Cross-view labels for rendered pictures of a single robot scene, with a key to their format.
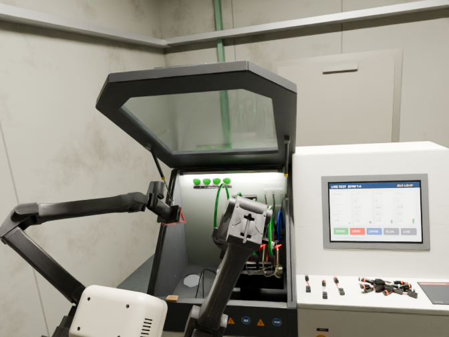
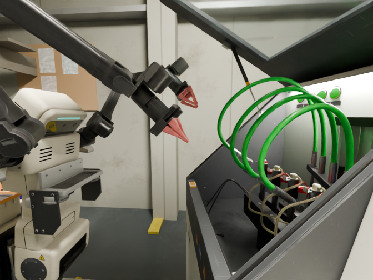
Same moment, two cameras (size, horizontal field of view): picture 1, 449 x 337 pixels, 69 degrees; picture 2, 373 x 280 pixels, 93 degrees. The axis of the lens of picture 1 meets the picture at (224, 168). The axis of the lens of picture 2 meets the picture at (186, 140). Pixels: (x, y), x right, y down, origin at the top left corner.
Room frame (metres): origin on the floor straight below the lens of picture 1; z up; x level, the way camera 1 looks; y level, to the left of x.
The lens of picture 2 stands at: (1.09, -0.51, 1.29)
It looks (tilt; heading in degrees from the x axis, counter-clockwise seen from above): 8 degrees down; 73
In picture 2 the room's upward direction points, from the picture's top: straight up
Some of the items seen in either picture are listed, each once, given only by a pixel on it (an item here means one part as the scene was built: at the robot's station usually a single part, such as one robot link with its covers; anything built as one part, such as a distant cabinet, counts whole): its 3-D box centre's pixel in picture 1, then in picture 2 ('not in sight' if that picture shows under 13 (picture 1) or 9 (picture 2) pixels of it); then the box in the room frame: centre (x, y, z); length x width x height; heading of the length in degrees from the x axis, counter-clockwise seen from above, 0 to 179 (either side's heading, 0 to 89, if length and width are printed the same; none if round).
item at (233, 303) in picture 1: (220, 316); (200, 228); (1.33, 0.07, 0.87); 0.62 x 0.04 x 0.16; 79
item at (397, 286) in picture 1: (386, 285); not in sight; (1.27, -0.67, 1.01); 0.23 x 0.11 x 0.06; 79
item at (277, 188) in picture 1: (273, 209); not in sight; (1.77, -0.26, 1.20); 0.13 x 0.03 x 0.31; 79
